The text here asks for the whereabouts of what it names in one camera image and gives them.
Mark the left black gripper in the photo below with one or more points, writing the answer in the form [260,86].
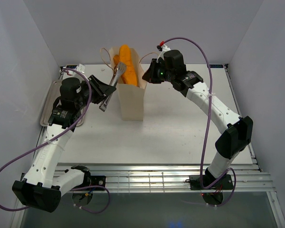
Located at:
[102,90]

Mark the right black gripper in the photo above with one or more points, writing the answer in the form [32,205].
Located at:
[149,75]

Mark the striped baguette bread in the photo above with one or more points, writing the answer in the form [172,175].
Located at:
[129,76]

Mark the beige paper bag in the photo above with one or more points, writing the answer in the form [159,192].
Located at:
[131,97]

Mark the metal tongs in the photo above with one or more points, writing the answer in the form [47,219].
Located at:
[120,69]

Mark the long orange bread loaf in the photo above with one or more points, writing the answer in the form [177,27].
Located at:
[116,60]

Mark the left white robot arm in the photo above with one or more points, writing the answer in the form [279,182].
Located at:
[39,189]

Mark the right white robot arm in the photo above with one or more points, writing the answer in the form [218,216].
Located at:
[236,131]

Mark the metal tray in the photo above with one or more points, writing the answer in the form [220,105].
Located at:
[53,94]

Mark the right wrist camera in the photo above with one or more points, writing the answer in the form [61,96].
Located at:
[162,48]

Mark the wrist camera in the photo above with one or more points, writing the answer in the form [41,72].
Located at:
[77,67]
[162,48]

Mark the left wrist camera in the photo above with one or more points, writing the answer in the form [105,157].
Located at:
[77,67]

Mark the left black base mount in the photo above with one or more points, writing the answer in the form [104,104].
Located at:
[97,182]

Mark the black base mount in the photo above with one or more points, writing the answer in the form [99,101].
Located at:
[97,182]
[223,183]

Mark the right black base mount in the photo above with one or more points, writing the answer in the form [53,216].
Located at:
[223,183]

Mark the aluminium frame rail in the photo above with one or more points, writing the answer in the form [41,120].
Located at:
[172,178]

